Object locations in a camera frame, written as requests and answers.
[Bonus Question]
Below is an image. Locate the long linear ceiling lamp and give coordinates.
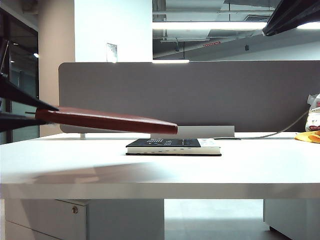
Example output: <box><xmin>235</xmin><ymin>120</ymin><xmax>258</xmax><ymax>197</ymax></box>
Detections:
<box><xmin>152</xmin><ymin>21</ymin><xmax>320</xmax><ymax>31</ymax></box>

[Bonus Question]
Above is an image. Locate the white drawer cabinet with lock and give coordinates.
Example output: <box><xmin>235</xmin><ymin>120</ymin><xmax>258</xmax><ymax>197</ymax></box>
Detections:
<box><xmin>4</xmin><ymin>198</ymin><xmax>165</xmax><ymax>240</ymax></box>

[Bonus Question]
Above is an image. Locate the white plain cabinet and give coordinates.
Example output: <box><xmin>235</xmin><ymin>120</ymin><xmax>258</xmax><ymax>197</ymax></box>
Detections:
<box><xmin>262</xmin><ymin>199</ymin><xmax>320</xmax><ymax>240</ymax></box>

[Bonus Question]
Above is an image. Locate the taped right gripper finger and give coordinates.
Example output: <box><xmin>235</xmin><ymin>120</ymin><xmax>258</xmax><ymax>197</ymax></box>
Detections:
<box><xmin>268</xmin><ymin>0</ymin><xmax>320</xmax><ymax>25</ymax></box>

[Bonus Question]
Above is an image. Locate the yellow cloth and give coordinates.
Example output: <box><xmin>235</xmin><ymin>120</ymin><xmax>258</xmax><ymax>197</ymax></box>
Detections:
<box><xmin>293</xmin><ymin>130</ymin><xmax>320</xmax><ymax>144</ymax></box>

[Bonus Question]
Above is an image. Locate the black book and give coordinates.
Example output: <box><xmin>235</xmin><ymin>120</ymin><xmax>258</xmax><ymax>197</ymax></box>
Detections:
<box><xmin>125</xmin><ymin>137</ymin><xmax>223</xmax><ymax>157</ymax></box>

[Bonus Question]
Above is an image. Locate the silver wall plate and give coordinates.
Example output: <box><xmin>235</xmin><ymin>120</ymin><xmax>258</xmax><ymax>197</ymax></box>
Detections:
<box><xmin>106</xmin><ymin>42</ymin><xmax>118</xmax><ymax>63</ymax></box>

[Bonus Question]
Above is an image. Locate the short linear ceiling lamp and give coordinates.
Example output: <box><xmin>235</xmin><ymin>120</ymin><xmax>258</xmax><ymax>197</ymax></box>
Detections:
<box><xmin>152</xmin><ymin>59</ymin><xmax>190</xmax><ymax>64</ymax></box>

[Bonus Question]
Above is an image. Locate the dark framed glass door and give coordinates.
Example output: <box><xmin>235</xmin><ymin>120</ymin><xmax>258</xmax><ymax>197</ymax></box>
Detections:
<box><xmin>0</xmin><ymin>7</ymin><xmax>40</xmax><ymax>145</ymax></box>

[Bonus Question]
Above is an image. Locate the white printed plastic bag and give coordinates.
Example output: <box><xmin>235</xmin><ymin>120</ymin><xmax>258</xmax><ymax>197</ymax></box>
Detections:
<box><xmin>304</xmin><ymin>92</ymin><xmax>320</xmax><ymax>133</ymax></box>

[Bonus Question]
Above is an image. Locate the grey cable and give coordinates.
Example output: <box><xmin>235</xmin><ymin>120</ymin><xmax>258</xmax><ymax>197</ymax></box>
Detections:
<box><xmin>214</xmin><ymin>109</ymin><xmax>310</xmax><ymax>140</ymax></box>

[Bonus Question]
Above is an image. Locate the red leather book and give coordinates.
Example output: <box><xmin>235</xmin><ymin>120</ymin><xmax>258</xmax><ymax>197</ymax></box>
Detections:
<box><xmin>34</xmin><ymin>106</ymin><xmax>179</xmax><ymax>135</ymax></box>

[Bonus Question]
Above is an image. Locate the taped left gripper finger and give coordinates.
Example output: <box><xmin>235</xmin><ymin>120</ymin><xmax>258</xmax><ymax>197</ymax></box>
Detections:
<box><xmin>0</xmin><ymin>112</ymin><xmax>51</xmax><ymax>133</ymax></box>

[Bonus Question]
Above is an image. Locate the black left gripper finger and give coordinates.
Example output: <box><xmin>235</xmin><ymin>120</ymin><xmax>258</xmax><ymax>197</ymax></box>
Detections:
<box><xmin>0</xmin><ymin>74</ymin><xmax>60</xmax><ymax>112</ymax></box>

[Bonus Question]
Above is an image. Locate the grey desk partition panel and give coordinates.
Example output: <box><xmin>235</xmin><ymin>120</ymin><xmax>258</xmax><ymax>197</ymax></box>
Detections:
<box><xmin>58</xmin><ymin>60</ymin><xmax>320</xmax><ymax>134</ymax></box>

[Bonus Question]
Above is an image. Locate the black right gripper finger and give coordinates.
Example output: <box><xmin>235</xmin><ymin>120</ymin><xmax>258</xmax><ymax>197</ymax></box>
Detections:
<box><xmin>262</xmin><ymin>12</ymin><xmax>320</xmax><ymax>37</ymax></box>

